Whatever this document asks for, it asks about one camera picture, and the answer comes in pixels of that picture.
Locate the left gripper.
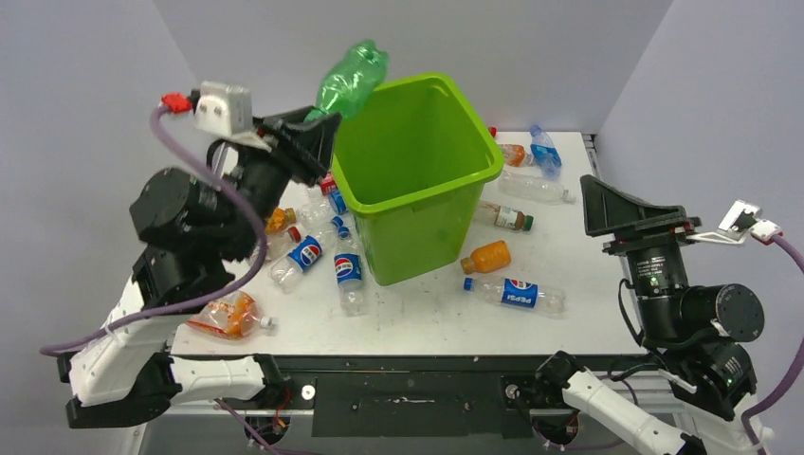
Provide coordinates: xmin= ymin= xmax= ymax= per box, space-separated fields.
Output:
xmin=224 ymin=108 xmax=345 ymax=258

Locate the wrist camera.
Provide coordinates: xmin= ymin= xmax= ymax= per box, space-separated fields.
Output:
xmin=193 ymin=81 xmax=253 ymax=137
xmin=717 ymin=199 xmax=762 ymax=244

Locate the clear bottle red cap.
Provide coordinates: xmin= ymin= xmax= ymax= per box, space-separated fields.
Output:
xmin=265 ymin=226 xmax=302 ymax=262

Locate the small orange juice bottle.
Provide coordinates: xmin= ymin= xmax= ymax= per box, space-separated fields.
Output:
xmin=460 ymin=240 xmax=511 ymax=275

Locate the brown coffee bottle green cap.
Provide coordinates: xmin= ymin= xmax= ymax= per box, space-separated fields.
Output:
xmin=472 ymin=201 xmax=534 ymax=232

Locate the crushed orange bottle front left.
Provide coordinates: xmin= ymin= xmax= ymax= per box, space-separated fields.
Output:
xmin=186 ymin=291 xmax=278 ymax=341

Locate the large clear white-cap bottle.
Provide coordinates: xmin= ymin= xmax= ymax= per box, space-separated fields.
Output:
xmin=499 ymin=171 xmax=576 ymax=205

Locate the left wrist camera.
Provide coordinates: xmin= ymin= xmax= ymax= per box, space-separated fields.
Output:
xmin=193 ymin=81 xmax=253 ymax=137

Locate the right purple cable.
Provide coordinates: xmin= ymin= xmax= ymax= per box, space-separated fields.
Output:
xmin=740 ymin=219 xmax=804 ymax=455

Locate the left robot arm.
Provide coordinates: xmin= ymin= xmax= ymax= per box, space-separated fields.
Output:
xmin=48 ymin=107 xmax=341 ymax=428

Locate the green plastic bin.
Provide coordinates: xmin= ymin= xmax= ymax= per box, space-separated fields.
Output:
xmin=332 ymin=73 xmax=503 ymax=286

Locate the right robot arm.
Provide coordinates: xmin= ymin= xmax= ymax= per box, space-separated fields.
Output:
xmin=535 ymin=175 xmax=771 ymax=454

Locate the green plastic bottle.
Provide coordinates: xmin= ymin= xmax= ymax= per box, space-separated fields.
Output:
xmin=304 ymin=40 xmax=390 ymax=121

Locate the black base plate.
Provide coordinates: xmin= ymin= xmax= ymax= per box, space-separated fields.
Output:
xmin=169 ymin=355 xmax=654 ymax=440

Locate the clear bottle blue label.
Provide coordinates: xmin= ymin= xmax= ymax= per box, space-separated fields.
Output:
xmin=295 ymin=190 xmax=348 ymax=228

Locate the Pepsi bottle upright centre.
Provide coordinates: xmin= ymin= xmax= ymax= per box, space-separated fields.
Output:
xmin=334 ymin=226 xmax=366 ymax=317

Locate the red label bottle left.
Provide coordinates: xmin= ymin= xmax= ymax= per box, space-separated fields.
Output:
xmin=319 ymin=173 xmax=338 ymax=196

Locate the Pepsi bottle right side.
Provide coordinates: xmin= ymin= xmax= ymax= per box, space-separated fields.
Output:
xmin=462 ymin=275 xmax=566 ymax=317

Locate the blue crushed bottle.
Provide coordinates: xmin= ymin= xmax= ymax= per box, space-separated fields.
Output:
xmin=529 ymin=125 xmax=562 ymax=180

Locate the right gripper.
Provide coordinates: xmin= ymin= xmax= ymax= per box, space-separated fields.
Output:
xmin=575 ymin=172 xmax=694 ymax=335

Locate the orange label bottle back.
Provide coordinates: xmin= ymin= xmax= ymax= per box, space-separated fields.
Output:
xmin=499 ymin=143 xmax=535 ymax=168

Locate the Pepsi bottle tilted left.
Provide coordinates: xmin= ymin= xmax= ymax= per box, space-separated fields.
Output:
xmin=269 ymin=215 xmax=344 ymax=293

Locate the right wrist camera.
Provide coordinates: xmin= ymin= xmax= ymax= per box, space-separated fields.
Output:
xmin=717 ymin=199 xmax=762 ymax=244

